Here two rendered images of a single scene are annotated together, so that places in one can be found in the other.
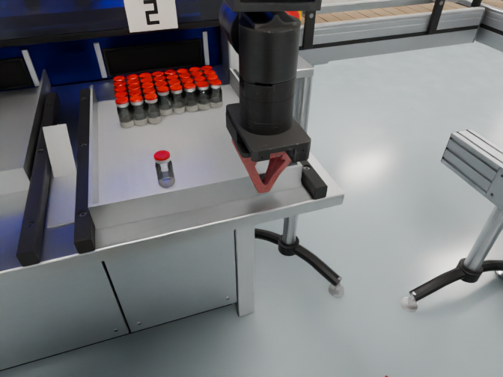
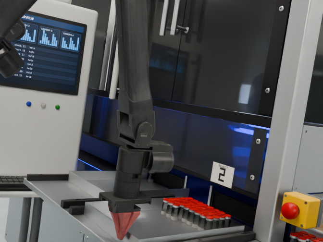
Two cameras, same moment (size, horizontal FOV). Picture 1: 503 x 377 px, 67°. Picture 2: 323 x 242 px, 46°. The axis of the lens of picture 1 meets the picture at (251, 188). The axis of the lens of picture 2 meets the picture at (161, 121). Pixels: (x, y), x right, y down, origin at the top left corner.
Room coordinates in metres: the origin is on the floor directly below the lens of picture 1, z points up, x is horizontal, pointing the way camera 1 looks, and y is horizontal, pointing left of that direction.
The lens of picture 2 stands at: (0.13, -0.82, 1.22)
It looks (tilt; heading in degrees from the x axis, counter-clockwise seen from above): 4 degrees down; 70
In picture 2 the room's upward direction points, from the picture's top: 9 degrees clockwise
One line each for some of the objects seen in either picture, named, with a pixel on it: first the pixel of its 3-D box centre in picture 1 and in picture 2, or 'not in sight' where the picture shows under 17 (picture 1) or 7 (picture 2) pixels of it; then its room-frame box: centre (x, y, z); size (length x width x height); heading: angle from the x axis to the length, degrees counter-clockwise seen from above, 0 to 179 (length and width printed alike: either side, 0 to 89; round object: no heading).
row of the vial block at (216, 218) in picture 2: (169, 94); (194, 214); (0.62, 0.14, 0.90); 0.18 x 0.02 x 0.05; 108
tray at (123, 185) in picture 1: (180, 129); (164, 220); (0.51, 0.11, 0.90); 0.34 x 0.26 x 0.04; 18
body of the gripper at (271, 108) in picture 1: (266, 105); (127, 187); (0.36, -0.02, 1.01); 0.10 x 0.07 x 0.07; 18
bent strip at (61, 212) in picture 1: (57, 171); not in sight; (0.39, 0.25, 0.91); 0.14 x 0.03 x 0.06; 18
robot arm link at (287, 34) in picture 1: (266, 46); (132, 160); (0.37, -0.01, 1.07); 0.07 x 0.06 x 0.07; 15
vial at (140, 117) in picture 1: (138, 111); (170, 209); (0.56, 0.18, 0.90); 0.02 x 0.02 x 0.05
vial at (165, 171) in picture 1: (165, 170); not in sight; (0.40, 0.11, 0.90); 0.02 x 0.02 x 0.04
